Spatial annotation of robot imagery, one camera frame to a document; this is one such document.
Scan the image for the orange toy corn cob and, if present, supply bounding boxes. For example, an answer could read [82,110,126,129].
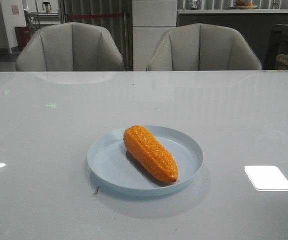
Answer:
[123,125,179,184]

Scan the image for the light blue round plate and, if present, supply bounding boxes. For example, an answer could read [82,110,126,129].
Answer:
[87,125,203,197]

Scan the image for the right beige upholstered chair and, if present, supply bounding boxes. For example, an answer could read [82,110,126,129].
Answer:
[147,23,262,71]

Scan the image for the beige upholstered chair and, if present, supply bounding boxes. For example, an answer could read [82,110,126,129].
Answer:
[147,23,262,71]
[15,22,124,72]

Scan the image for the white cabinet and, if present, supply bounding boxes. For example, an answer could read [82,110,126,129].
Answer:
[132,0,177,71]

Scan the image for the left beige upholstered chair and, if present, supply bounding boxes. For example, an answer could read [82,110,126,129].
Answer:
[15,22,124,72]

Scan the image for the red barrier belt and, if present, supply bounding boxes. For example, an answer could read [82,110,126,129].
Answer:
[67,12,124,19]

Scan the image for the red bin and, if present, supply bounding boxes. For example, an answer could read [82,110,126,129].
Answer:
[14,26,31,50]

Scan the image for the dark grey counter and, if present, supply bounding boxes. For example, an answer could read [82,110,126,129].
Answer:
[177,9,288,65]

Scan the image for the fruit bowl on counter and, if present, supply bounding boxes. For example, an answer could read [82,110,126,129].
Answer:
[234,0,258,10]

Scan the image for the metal barrier post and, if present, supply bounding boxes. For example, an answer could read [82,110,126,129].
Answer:
[123,12,130,71]

